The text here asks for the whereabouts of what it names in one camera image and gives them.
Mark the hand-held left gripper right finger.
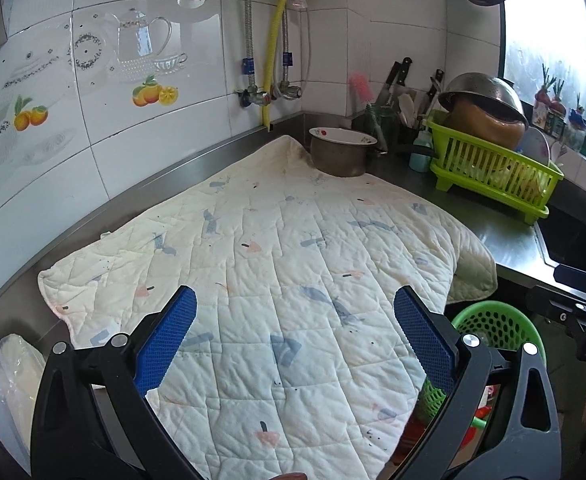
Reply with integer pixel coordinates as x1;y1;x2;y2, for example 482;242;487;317
373;285;561;480

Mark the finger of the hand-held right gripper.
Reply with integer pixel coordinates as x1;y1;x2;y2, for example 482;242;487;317
523;285;586;327
553;262;586;295

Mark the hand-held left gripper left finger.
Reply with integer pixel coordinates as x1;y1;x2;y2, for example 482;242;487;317
30;285;199;480

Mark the green plastic basket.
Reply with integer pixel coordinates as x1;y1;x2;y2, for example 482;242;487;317
413;301;546;431

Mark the steel sink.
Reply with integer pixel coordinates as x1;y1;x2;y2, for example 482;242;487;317
536;205;586;272

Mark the quilted printed mat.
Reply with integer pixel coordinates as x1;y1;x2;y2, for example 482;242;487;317
38;135;498;480

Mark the green dish rack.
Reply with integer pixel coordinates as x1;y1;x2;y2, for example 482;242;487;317
423;110;565;226

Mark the clear plastic bag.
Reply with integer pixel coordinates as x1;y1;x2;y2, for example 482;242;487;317
0;322;46;461

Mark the potted green plant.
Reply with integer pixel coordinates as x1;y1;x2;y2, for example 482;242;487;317
568;92;586;130
533;65;567;132

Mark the brown bowl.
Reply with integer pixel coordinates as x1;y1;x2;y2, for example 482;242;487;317
443;97;526;151

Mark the teal cup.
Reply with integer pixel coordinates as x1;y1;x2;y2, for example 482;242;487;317
409;130;434;172

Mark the metal pot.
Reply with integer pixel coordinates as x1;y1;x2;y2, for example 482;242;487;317
309;127;378;178

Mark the metal colander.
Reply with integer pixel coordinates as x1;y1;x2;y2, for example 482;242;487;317
438;72;529;123

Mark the green glass jar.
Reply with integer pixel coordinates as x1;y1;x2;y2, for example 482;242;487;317
365;104;399;153

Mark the white spatula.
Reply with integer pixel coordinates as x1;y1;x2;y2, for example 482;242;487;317
398;94;417;128

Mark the pink bottle brush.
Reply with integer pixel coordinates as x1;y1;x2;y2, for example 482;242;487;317
349;72;389;153

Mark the metal valve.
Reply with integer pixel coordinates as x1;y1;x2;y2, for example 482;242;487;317
271;82;303;102
238;87;270;108

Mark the black handled knife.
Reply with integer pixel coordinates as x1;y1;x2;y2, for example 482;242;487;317
377;57;413;107
420;69;445;113

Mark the braided metal hose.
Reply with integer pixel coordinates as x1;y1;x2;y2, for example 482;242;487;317
281;0;292;86
243;0;255;92

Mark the yellow gas hose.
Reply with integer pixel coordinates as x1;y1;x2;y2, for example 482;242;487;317
262;0;296;131

